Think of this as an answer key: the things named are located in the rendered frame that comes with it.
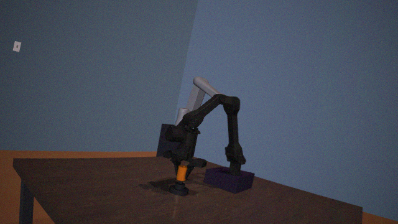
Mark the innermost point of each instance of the orange knob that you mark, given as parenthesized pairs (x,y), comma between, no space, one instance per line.
(181,173)

